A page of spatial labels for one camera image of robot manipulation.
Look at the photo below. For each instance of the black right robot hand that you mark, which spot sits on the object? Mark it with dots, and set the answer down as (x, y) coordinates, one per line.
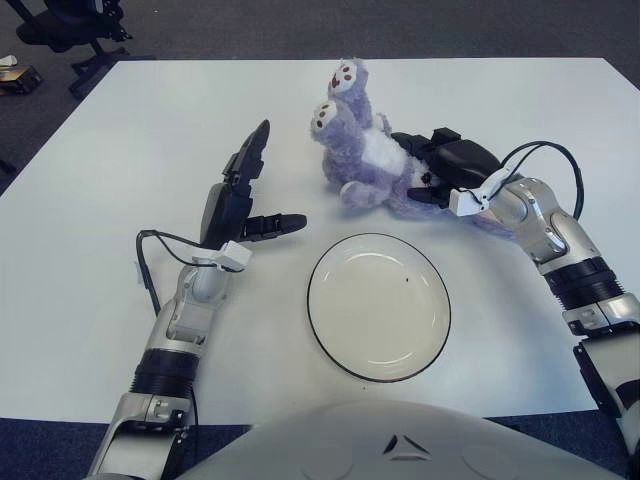
(460, 160)

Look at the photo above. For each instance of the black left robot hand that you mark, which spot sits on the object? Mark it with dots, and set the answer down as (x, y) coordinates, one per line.
(222, 210)

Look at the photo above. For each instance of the purple plush rabbit doll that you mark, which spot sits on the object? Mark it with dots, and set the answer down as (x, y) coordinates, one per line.
(360, 155)

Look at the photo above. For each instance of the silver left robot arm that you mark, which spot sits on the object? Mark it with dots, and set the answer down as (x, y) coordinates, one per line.
(175, 330)

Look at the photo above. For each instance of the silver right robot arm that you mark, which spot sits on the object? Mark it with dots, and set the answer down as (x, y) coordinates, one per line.
(565, 240)

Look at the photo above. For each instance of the white plate with black rim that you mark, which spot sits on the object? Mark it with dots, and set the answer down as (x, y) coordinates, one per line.
(379, 307)

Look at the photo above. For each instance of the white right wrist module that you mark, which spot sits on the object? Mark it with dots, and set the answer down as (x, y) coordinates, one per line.
(465, 200)

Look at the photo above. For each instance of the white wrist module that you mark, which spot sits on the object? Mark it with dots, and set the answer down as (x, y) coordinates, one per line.
(465, 200)
(235, 256)

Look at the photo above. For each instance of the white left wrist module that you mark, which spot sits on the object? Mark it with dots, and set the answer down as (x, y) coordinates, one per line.
(235, 256)

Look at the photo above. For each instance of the black office chair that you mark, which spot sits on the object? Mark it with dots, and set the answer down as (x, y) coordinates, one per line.
(60, 35)

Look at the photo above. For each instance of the brown cardboard box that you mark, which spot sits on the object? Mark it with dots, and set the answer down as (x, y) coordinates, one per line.
(20, 80)

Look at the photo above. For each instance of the white crumpled paper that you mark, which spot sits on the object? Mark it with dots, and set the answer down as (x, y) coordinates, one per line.
(7, 60)

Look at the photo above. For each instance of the grey robot torso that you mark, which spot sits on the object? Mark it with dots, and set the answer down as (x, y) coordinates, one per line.
(350, 440)

